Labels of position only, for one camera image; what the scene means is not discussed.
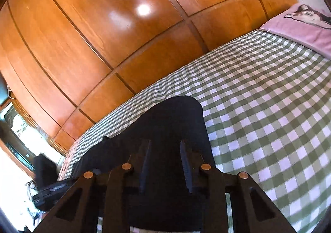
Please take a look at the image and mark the floral bed cloth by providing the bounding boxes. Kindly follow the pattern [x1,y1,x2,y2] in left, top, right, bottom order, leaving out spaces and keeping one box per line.
[57,142,79,182]

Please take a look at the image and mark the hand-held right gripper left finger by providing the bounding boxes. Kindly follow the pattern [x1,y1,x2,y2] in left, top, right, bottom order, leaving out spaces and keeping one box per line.
[34,139,152,233]

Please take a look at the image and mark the dark wooden frame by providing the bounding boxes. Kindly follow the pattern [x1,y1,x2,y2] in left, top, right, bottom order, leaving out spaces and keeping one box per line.
[0,99,66,174]

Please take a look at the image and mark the black pants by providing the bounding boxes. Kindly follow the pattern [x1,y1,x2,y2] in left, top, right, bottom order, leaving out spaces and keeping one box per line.
[70,96,216,232]

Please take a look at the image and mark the pink pillow with dog print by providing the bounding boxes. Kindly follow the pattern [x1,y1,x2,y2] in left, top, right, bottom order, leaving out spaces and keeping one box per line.
[260,4,331,54]

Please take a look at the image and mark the green checked bed sheet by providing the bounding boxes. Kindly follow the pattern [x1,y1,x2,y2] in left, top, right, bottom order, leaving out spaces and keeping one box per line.
[57,27,331,233]

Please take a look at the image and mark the wooden panelled wardrobe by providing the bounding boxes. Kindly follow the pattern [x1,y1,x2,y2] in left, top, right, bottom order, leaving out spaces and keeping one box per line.
[0,0,298,157]

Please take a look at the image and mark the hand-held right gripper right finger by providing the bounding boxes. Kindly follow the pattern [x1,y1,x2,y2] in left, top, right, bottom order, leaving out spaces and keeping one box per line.
[179,140,295,233]

